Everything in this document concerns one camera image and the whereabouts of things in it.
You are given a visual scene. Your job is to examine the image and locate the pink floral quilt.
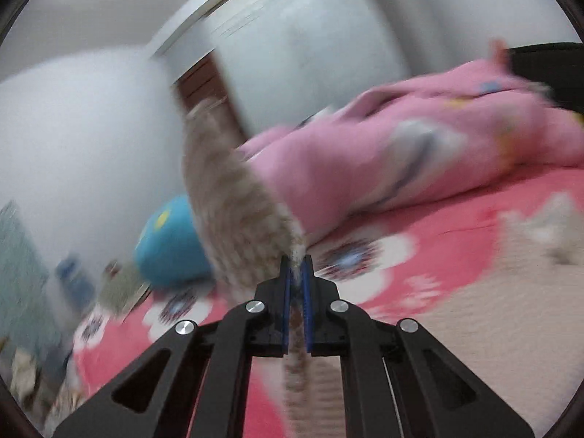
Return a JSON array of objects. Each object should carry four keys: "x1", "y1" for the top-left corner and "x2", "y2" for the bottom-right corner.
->
[{"x1": 239, "y1": 59, "x2": 583, "y2": 242}]

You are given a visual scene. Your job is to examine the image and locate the teal patterned panel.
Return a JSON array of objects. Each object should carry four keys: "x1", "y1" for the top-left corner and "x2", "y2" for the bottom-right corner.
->
[{"x1": 1, "y1": 202, "x2": 61, "y2": 361}]

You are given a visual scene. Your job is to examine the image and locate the red floral bed sheet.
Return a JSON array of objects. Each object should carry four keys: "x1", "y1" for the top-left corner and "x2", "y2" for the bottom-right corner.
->
[{"x1": 73, "y1": 166, "x2": 583, "y2": 437}]

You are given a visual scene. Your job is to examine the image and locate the white wardrobe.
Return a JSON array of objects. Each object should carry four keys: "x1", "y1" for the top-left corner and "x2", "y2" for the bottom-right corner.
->
[{"x1": 205, "y1": 0, "x2": 410, "y2": 137}]

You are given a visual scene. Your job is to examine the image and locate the blue pillow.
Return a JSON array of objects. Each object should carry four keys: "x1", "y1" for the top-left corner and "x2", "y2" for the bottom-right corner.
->
[{"x1": 134, "y1": 195, "x2": 212, "y2": 289}]

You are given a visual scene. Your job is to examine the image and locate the cream fluffy blanket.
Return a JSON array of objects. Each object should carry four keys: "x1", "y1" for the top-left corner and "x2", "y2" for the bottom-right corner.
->
[{"x1": 495, "y1": 192, "x2": 583, "y2": 284}]

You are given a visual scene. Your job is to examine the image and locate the beige white checkered knit sweater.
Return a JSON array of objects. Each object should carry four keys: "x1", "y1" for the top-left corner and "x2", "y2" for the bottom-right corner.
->
[{"x1": 182, "y1": 97, "x2": 346, "y2": 437}]

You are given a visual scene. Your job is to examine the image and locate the brown wooden door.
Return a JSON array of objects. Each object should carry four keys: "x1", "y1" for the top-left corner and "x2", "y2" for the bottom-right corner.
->
[{"x1": 173, "y1": 51, "x2": 249, "y2": 146}]

